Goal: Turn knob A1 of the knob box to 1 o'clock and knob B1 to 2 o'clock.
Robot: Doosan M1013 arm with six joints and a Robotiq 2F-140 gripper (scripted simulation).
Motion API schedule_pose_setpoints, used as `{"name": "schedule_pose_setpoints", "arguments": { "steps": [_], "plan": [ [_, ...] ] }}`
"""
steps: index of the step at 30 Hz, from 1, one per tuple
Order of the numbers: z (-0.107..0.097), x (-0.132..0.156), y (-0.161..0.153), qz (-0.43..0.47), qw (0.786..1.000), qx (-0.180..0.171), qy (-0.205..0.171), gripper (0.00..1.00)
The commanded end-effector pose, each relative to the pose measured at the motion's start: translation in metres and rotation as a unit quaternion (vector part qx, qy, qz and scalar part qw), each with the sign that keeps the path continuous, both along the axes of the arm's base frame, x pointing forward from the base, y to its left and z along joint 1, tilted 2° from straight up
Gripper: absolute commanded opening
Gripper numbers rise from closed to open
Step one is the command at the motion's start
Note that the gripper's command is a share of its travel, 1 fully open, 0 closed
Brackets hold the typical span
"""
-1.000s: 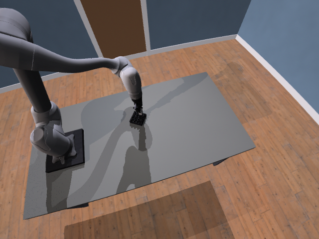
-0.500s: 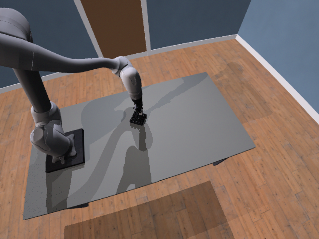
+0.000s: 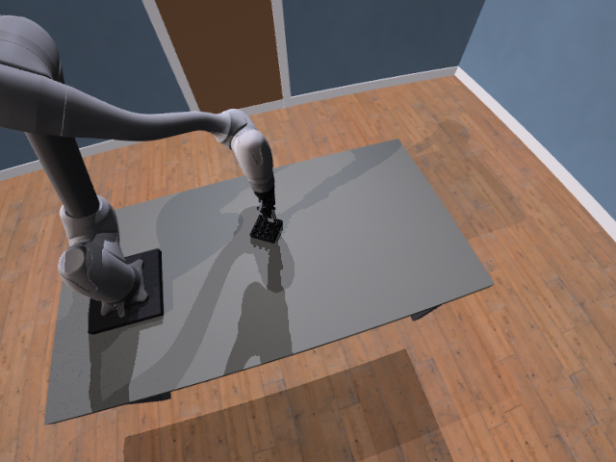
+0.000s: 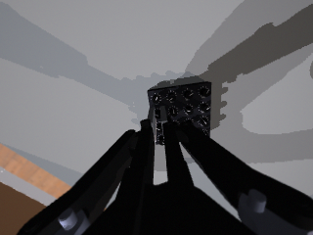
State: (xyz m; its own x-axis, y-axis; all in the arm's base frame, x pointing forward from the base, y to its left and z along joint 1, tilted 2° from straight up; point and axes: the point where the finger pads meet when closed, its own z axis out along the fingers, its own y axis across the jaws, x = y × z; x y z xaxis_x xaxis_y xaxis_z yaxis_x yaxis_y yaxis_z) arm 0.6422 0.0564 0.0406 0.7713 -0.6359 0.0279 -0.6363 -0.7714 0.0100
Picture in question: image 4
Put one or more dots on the black knob box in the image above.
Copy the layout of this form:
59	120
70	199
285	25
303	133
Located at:
188	102

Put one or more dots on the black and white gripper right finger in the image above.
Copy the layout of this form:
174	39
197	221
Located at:
264	204

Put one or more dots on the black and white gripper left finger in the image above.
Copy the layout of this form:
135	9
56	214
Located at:
130	162

